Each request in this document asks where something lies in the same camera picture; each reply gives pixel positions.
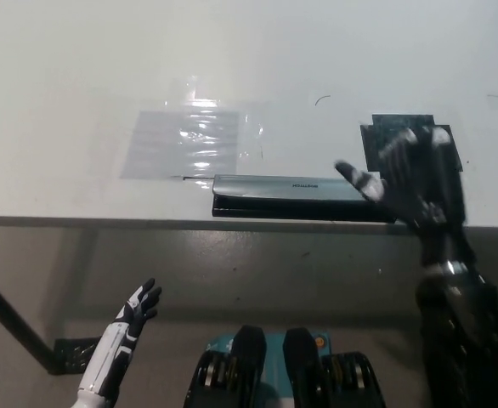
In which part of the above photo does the black tape patch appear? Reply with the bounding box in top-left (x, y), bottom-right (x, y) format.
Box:
top-left (359, 113), bottom-right (465, 173)

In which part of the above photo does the black ribbed robot body block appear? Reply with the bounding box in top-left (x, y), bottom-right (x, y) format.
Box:
top-left (183, 325), bottom-right (269, 408)
top-left (281, 327), bottom-right (386, 408)

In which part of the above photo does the clear plastic sheet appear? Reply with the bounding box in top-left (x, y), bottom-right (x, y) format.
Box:
top-left (119, 75), bottom-right (267, 181)

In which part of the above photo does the black table foot plate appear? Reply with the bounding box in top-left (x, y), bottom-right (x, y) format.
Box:
top-left (53, 337), bottom-right (105, 377)

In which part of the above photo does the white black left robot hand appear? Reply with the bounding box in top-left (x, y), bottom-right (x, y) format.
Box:
top-left (77, 277), bottom-right (163, 402)

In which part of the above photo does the silver black paper hole puncher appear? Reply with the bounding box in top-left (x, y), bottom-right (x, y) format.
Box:
top-left (211, 173), bottom-right (399, 224)

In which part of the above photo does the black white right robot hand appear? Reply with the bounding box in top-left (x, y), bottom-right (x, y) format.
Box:
top-left (334, 125), bottom-right (471, 269)

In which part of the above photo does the black table leg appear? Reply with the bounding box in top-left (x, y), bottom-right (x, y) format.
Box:
top-left (0, 265), bottom-right (58, 376)

